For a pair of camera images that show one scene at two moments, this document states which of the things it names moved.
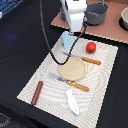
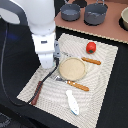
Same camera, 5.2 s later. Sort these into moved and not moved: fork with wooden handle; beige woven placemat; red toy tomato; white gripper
Moved: white gripper
Not moved: fork with wooden handle; beige woven placemat; red toy tomato
